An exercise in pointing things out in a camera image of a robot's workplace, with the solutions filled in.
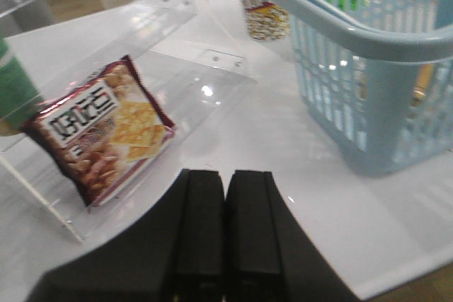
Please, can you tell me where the clear acrylic display shelf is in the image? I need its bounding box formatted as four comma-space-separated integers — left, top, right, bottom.
1, 0, 252, 239

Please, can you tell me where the maroon cracker snack bag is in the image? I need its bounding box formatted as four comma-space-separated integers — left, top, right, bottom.
23, 55, 176, 207

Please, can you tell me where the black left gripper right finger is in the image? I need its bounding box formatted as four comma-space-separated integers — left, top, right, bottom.
226, 170, 359, 301

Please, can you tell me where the green yellow snack canister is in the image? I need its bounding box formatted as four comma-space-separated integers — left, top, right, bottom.
1, 37, 43, 136

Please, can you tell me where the light blue plastic basket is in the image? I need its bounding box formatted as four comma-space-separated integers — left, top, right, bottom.
272, 0, 452, 176

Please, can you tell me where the yellow patterned paper cup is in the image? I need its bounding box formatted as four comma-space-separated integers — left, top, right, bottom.
241, 0, 289, 41

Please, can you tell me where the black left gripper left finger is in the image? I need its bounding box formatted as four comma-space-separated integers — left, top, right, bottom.
27, 169, 224, 301

